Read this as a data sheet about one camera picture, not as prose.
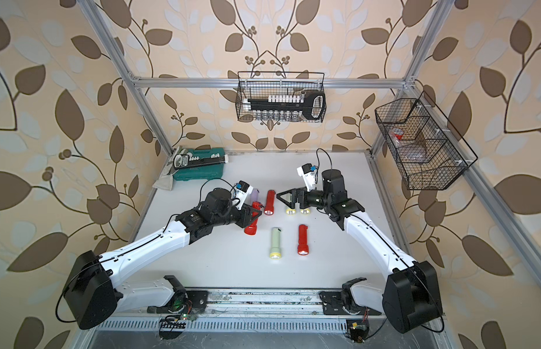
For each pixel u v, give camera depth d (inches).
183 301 26.7
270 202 38.9
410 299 15.6
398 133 31.7
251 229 30.5
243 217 27.1
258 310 29.0
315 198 26.4
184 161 42.6
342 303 29.0
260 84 35.9
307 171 27.5
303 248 33.3
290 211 37.3
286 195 28.4
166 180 42.6
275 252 32.5
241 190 27.3
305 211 37.5
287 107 33.3
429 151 28.8
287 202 27.7
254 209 29.1
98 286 15.5
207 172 42.1
